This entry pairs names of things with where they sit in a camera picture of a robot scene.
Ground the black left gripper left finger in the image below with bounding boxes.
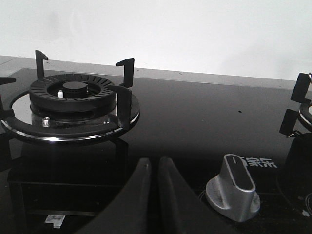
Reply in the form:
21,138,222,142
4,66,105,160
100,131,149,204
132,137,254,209
76,158,152,234

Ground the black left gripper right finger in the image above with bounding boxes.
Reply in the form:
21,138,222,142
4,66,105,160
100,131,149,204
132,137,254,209
158,157,234,234

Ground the silver stove knob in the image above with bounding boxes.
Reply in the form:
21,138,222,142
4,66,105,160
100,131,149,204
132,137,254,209
205,154,260,222

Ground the black glass gas stove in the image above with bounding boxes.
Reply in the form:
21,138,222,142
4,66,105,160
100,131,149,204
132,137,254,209
0,69,312,234

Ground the left black gas burner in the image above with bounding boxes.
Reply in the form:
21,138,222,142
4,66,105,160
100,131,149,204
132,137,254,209
29,74,116,121

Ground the right black pan support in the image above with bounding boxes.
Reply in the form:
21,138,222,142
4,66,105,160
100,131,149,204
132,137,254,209
279,73,312,137

